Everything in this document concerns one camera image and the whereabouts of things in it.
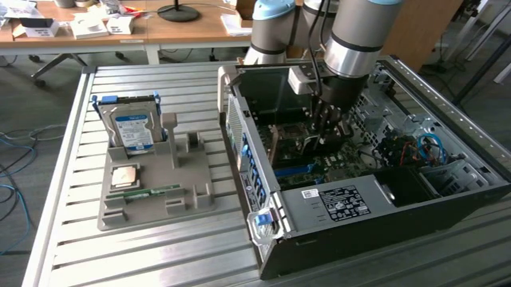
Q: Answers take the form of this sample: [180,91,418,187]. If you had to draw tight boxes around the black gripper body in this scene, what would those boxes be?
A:
[318,74,370,113]

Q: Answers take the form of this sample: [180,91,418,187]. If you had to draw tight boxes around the green GPU card black fan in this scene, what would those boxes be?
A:
[266,124,348,167]

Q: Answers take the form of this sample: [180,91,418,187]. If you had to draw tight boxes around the green motherboard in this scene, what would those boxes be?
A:
[254,110,384,191]

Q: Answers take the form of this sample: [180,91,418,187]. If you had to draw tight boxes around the long blue expansion slot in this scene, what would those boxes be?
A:
[273,166,314,177]

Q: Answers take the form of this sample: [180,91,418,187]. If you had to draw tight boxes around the grey power supply unit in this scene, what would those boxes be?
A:
[278,175,396,233]

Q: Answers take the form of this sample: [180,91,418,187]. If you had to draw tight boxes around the wooden cabinet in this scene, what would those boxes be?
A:
[378,0,465,72]

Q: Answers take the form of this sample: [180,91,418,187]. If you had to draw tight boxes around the blue case latch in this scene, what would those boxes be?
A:
[253,211,276,227]

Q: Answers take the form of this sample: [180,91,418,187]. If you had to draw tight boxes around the white paper booklet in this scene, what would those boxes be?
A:
[220,13,253,37]

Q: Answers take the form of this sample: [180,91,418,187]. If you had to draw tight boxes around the brown cardboard box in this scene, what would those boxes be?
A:
[234,0,256,20]

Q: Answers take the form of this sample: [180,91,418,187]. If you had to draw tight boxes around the black open PC case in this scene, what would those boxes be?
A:
[217,55,511,280]

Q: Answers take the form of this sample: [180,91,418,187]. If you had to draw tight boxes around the wooden desk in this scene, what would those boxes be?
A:
[0,0,150,65]
[145,0,308,65]

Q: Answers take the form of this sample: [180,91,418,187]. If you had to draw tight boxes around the grey parts rack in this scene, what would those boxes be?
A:
[97,112,218,233]

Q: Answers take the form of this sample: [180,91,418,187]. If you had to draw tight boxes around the black round lamp base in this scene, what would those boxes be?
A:
[156,0,200,23]

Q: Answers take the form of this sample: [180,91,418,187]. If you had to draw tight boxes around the hard disk with blue caddy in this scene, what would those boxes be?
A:
[90,91,166,156]

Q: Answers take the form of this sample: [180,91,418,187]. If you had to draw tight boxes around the green RAM stick bare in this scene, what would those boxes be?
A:
[105,185,180,200]

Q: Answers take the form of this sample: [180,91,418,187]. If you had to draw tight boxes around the silver CPU chip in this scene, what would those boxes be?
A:
[109,166,140,189]

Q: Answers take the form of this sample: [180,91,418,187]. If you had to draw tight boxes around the white box printed label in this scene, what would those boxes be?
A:
[105,16,136,35]

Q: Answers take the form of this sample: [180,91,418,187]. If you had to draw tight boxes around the white box round hole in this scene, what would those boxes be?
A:
[69,16,109,40]

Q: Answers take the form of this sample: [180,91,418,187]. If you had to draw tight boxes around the white box black lid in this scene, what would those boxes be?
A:
[18,17,59,38]

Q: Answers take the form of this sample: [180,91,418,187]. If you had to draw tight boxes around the white paper stack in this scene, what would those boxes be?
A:
[0,0,45,20]

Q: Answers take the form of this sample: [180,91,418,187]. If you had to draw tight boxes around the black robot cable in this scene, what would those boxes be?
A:
[306,0,332,99]

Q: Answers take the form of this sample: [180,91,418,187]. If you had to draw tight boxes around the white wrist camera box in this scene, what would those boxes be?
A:
[286,66,322,95]

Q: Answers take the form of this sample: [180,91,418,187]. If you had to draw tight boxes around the red orange wire bundle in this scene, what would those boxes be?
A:
[400,140,426,164]

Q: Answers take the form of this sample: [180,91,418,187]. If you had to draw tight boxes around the blue disk wire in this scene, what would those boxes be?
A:
[416,133,448,167]

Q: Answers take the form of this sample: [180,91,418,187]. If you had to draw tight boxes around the grey floor cable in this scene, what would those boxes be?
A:
[0,124,66,141]

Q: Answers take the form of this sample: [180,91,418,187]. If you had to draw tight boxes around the blue floor cable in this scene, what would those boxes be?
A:
[0,134,37,257]

